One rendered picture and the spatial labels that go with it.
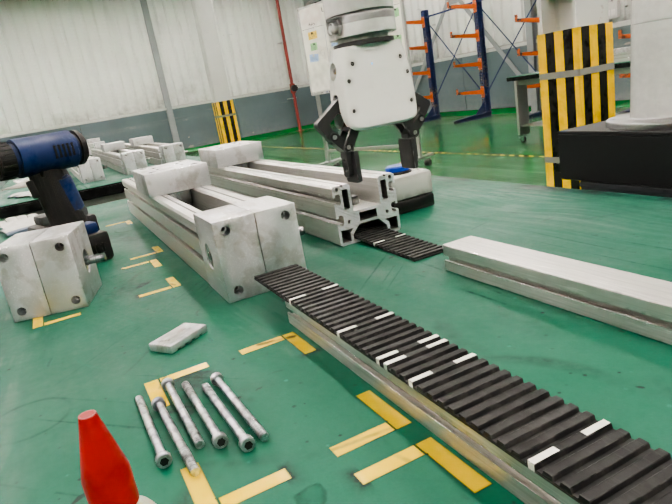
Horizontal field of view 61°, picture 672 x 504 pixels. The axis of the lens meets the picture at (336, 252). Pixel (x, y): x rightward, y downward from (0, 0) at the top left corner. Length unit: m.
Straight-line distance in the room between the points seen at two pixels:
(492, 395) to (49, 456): 0.31
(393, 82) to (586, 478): 0.55
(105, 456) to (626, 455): 0.22
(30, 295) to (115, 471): 0.59
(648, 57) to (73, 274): 0.86
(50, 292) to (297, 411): 0.46
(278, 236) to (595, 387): 0.39
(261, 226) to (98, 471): 0.46
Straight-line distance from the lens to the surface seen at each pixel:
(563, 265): 0.55
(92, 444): 0.23
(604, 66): 4.10
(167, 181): 1.04
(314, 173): 1.01
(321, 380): 0.46
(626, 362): 0.45
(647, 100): 1.01
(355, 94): 0.71
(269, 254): 0.67
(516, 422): 0.32
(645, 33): 1.00
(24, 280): 0.81
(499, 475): 0.33
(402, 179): 0.94
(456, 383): 0.36
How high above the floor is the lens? 0.99
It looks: 16 degrees down
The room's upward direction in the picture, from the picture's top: 10 degrees counter-clockwise
